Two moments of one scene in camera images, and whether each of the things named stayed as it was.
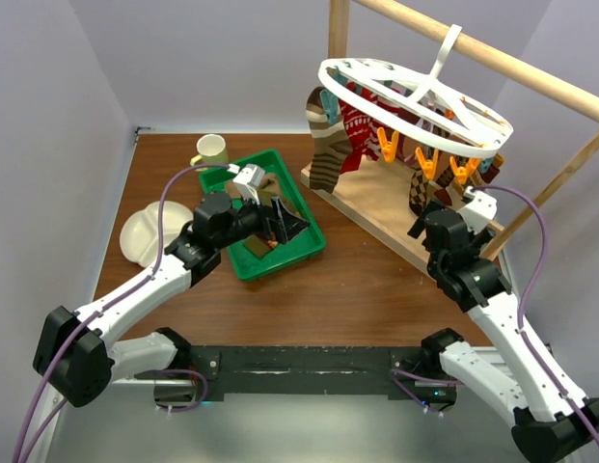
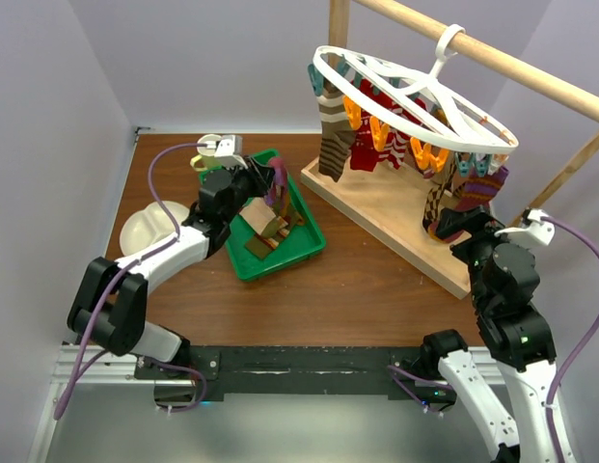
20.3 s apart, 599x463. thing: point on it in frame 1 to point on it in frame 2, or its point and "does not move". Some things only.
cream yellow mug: (211, 149) does not move
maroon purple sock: (452, 192) to (278, 195)
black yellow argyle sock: (419, 191) to (436, 197)
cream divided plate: (139, 231) does not move
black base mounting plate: (403, 371) does not move
